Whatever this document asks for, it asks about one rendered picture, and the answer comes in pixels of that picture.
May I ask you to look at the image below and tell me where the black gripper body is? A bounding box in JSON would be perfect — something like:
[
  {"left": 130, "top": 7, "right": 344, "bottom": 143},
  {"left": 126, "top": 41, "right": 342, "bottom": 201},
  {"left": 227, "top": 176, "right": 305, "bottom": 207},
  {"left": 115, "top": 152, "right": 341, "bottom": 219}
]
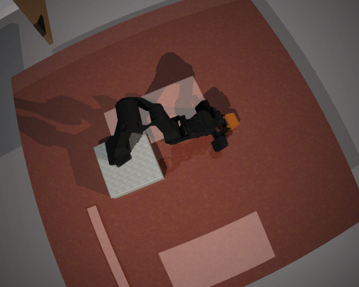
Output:
[{"left": 195, "top": 100, "right": 229, "bottom": 152}]

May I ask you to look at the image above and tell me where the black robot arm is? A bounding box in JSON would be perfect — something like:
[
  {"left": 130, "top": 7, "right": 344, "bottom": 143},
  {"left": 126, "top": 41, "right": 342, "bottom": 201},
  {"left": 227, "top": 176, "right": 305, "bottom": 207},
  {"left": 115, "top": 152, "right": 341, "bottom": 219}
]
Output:
[{"left": 105, "top": 97, "right": 224, "bottom": 167}]

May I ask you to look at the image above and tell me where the orange block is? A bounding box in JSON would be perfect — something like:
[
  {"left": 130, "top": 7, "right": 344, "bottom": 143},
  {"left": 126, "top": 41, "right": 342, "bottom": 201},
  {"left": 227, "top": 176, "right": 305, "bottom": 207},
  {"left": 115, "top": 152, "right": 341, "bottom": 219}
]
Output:
[{"left": 220, "top": 113, "right": 239, "bottom": 130}]

